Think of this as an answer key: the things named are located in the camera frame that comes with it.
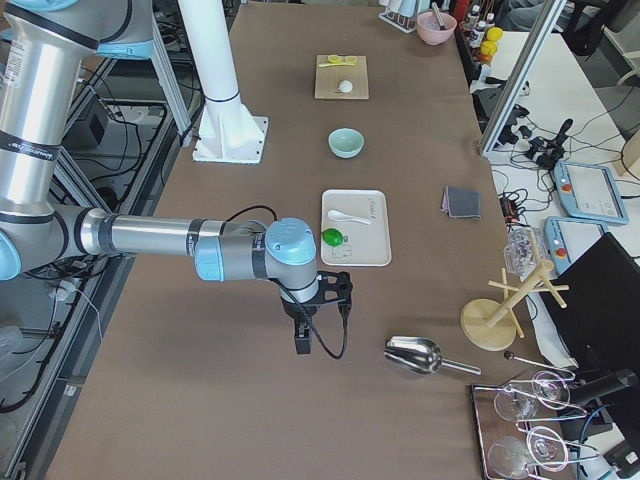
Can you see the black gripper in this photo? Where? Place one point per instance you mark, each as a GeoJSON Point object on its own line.
{"type": "Point", "coordinates": [296, 311]}

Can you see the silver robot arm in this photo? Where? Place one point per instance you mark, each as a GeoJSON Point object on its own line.
{"type": "Point", "coordinates": [50, 39]}

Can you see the white ceramic spoon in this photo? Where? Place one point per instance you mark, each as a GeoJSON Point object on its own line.
{"type": "Point", "coordinates": [339, 216]}

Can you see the light green ceramic bowl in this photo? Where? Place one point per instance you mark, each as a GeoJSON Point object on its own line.
{"type": "Point", "coordinates": [346, 143]}

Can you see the yellow plastic spoon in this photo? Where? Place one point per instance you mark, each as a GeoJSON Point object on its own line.
{"type": "Point", "coordinates": [333, 60]}

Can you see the pink bowl with ice cubes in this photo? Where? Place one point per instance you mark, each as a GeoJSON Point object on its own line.
{"type": "Point", "coordinates": [429, 31]}

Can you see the green lime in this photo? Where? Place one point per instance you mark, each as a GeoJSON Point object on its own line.
{"type": "Point", "coordinates": [332, 237]}

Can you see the metal scoop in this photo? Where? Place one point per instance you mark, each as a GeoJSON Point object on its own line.
{"type": "Point", "coordinates": [422, 355]}

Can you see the cream rectangular tray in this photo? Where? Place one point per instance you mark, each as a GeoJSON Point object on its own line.
{"type": "Point", "coordinates": [364, 245]}

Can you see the wooden mug tree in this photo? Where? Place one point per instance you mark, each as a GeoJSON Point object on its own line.
{"type": "Point", "coordinates": [493, 326]}

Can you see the grey folded cloth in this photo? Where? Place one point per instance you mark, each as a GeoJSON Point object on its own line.
{"type": "Point", "coordinates": [461, 203]}

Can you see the clear glass cup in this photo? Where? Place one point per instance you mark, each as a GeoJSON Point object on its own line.
{"type": "Point", "coordinates": [522, 253]}

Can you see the lower wine glass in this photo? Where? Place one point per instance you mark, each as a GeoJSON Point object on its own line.
{"type": "Point", "coordinates": [540, 452]}

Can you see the wine glass rack tray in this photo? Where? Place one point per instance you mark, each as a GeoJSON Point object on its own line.
{"type": "Point", "coordinates": [490, 427]}

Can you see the wooden cutting board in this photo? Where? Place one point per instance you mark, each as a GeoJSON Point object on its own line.
{"type": "Point", "coordinates": [327, 80]}

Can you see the upper wine glass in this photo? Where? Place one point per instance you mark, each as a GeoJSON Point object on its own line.
{"type": "Point", "coordinates": [535, 398]}

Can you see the lower blue teach pendant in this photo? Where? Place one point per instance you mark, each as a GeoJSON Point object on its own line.
{"type": "Point", "coordinates": [569, 238]}

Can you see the blue teach pendant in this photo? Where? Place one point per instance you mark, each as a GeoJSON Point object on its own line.
{"type": "Point", "coordinates": [589, 192]}
{"type": "Point", "coordinates": [569, 238]}

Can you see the black monitor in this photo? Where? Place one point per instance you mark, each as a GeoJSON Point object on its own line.
{"type": "Point", "coordinates": [600, 324]}

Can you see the upper blue teach pendant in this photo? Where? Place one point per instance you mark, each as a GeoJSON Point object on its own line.
{"type": "Point", "coordinates": [589, 192]}

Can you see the white dish rack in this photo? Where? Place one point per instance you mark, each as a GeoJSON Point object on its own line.
{"type": "Point", "coordinates": [401, 14]}

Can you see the dark drink bottle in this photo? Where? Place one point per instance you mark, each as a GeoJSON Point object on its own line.
{"type": "Point", "coordinates": [477, 25]}

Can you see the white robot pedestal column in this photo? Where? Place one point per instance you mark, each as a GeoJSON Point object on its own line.
{"type": "Point", "coordinates": [227, 132]}

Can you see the steel black-tipped tool handle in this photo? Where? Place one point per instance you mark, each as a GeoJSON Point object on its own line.
{"type": "Point", "coordinates": [438, 16]}

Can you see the aluminium frame post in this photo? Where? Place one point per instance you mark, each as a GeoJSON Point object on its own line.
{"type": "Point", "coordinates": [532, 47]}

